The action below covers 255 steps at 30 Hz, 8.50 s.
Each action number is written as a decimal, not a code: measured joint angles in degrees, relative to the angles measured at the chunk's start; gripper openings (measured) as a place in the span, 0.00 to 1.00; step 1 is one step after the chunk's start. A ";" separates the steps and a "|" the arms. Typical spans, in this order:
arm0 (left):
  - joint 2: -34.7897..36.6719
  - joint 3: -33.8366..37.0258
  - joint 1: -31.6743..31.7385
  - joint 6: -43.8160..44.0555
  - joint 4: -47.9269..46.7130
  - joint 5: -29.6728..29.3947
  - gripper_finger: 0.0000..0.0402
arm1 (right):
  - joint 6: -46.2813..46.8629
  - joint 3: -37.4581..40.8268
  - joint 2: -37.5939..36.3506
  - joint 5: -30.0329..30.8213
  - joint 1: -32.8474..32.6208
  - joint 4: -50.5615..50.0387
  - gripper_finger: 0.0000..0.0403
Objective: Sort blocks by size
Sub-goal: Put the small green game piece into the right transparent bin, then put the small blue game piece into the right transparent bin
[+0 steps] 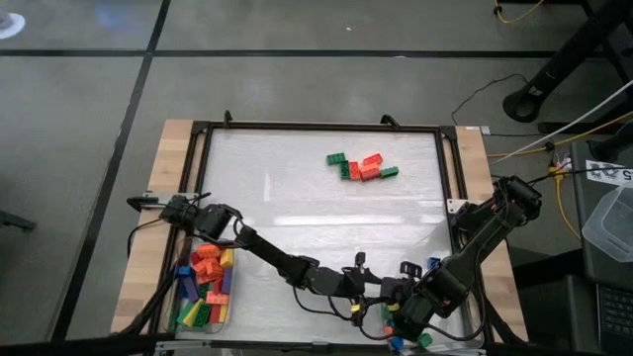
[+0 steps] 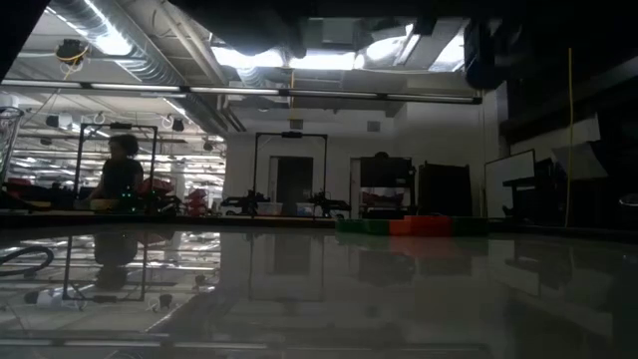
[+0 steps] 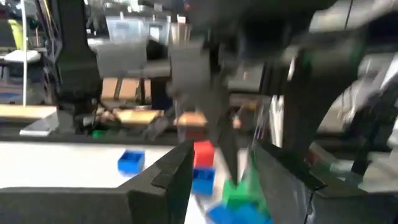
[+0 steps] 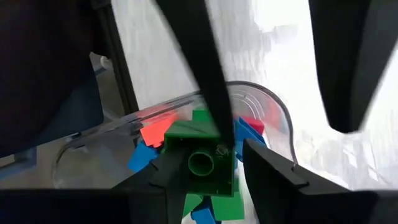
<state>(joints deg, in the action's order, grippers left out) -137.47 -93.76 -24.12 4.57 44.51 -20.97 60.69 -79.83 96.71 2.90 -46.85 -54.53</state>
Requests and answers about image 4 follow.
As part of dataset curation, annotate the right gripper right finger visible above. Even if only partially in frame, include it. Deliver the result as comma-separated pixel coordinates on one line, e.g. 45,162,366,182
242,138,398,224

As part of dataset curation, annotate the small red block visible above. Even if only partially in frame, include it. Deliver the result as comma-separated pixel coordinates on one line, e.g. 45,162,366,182
241,116,266,135

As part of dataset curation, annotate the dark bulky object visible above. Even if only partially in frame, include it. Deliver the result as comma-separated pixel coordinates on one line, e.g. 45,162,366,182
0,0,105,158

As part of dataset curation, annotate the small blue block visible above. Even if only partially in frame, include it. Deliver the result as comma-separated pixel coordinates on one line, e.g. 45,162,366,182
126,141,160,174
191,198,222,224
233,117,267,162

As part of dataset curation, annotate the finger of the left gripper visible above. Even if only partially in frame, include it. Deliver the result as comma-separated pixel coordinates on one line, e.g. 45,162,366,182
308,0,398,134
155,0,236,147

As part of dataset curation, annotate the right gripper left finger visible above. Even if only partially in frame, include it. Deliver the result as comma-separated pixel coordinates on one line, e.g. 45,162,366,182
112,146,191,224

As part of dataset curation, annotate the clear plastic bin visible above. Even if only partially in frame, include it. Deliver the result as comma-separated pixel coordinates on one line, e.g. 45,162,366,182
51,80,299,191

